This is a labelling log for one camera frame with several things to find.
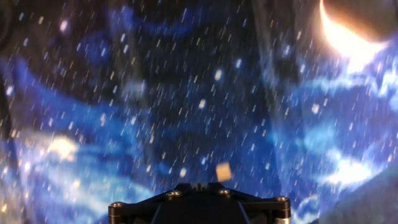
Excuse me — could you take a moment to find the galaxy landscape print tablecloth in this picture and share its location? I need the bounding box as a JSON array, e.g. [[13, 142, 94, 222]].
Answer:
[[0, 0, 398, 224]]

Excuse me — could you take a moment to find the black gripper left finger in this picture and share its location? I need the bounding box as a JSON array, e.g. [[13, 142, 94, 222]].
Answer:
[[108, 182, 200, 224]]

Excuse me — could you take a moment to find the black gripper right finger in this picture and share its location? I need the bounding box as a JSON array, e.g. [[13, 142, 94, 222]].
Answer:
[[198, 182, 292, 224]]

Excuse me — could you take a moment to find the small wooden cube block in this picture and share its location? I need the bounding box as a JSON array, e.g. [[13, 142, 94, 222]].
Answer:
[[215, 161, 233, 183]]

